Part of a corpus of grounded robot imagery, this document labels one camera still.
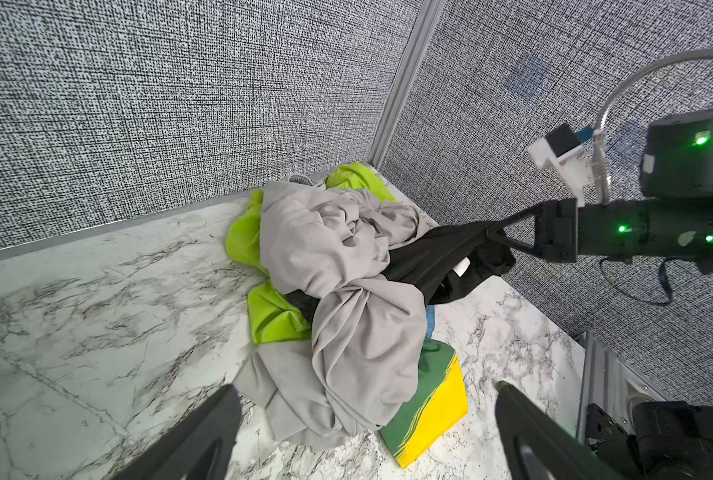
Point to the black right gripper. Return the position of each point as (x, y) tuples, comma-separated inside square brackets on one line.
[(555, 231)]

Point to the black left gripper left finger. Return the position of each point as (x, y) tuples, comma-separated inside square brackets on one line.
[(198, 447)]

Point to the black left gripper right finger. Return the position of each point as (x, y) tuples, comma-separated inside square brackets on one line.
[(536, 447)]

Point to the black cloth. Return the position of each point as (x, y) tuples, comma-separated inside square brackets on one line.
[(446, 264)]

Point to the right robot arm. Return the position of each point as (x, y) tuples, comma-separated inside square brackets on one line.
[(673, 220)]

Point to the multicolour patterned cloth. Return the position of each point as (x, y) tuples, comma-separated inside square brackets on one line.
[(438, 404)]

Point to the neon green cloth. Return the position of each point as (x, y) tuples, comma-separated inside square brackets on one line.
[(272, 317)]

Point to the grey cloth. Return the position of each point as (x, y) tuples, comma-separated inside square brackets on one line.
[(360, 364)]

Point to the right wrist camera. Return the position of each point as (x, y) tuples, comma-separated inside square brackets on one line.
[(562, 150)]

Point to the aluminium mounting rail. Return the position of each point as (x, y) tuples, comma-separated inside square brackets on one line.
[(610, 389)]

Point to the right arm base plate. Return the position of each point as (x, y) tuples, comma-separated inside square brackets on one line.
[(670, 440)]

